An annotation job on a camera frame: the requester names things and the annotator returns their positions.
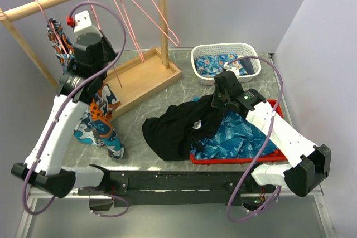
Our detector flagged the pink wire hanger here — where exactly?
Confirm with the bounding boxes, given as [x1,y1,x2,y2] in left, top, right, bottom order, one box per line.
[87,0,123,88]
[113,0,145,62]
[120,0,181,47]

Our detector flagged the black shorts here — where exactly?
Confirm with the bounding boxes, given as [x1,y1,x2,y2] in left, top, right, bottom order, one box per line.
[142,95,227,161]

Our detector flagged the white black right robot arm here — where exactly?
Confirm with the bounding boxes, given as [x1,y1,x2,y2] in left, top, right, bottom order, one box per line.
[212,71,331,197]

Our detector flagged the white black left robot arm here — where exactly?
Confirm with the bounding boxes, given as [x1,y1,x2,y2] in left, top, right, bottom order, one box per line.
[11,33,117,198]

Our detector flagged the blue floral shorts in basket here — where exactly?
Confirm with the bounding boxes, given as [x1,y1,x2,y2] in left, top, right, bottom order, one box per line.
[194,53,247,78]

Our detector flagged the blue leaf-print shorts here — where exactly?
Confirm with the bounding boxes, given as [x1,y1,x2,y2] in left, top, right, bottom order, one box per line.
[191,96,279,161]

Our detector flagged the orange blue patterned shorts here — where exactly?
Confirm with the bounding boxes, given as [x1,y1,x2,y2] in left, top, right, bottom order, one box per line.
[47,26,124,159]

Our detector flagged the pink hanger holding shorts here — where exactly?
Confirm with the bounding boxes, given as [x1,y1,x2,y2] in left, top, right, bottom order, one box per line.
[35,0,73,55]

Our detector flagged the dark denim cloth in basket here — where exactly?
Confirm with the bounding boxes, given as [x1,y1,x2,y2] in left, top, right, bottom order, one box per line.
[240,58,254,75]

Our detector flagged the wooden clothes rack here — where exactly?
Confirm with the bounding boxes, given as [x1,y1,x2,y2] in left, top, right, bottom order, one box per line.
[1,0,182,118]

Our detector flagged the white plastic basket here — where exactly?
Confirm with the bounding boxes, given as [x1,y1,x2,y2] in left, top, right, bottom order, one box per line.
[191,43,262,85]

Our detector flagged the red plastic tray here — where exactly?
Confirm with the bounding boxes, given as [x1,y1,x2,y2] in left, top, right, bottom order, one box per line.
[190,99,290,165]

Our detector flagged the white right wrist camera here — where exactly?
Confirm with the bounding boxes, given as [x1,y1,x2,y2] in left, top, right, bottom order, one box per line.
[223,62,240,79]

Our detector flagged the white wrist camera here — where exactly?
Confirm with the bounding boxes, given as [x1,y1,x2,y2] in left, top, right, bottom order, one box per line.
[74,10,101,38]
[223,62,240,79]

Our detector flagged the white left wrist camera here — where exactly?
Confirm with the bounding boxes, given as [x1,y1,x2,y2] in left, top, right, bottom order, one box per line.
[74,10,101,38]

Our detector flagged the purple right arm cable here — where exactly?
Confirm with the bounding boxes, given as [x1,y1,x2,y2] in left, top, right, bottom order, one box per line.
[226,56,285,222]

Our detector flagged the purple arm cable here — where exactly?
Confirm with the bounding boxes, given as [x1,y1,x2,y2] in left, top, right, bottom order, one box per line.
[226,56,285,222]
[21,1,131,218]

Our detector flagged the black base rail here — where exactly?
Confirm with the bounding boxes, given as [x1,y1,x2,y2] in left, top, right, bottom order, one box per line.
[77,169,268,213]

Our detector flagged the aluminium frame rail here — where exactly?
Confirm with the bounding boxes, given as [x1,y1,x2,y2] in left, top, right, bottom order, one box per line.
[15,173,335,238]

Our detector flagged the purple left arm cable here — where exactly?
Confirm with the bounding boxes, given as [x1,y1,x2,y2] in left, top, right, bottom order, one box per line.
[21,1,131,218]

